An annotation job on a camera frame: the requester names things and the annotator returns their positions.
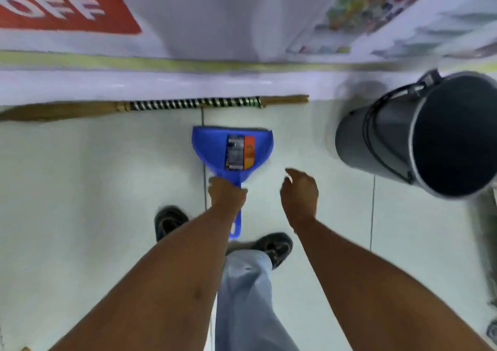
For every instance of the person's left hand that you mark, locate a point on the person's left hand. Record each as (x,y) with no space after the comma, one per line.
(226,196)

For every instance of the person's right hand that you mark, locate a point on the person's right hand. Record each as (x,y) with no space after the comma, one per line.
(299,199)

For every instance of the person's right fingers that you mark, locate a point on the person's right fingers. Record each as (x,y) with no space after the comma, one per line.
(290,180)

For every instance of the blue plastic dustpan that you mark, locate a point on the blue plastic dustpan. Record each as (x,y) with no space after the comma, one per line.
(229,149)

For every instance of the person's right forearm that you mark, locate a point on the person's right forearm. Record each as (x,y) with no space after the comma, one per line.
(372,288)

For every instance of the person's left forearm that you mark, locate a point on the person's left forearm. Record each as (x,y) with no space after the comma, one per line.
(155,284)

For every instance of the person's right black shoe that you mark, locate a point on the person's right black shoe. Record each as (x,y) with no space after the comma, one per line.
(276,248)

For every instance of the person's black shoe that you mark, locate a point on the person's black shoe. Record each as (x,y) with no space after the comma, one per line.
(276,248)
(169,220)

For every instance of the person's left black shoe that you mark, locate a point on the person's left black shoe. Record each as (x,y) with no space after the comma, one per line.
(169,220)

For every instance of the person's light blue trouser leg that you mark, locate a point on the person's light blue trouser leg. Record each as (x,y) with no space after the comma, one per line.
(244,304)

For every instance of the grey metal bucket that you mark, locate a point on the grey metal bucket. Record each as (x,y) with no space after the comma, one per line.
(423,137)

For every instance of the white banner with red patch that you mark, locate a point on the white banner with red patch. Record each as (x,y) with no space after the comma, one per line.
(233,13)

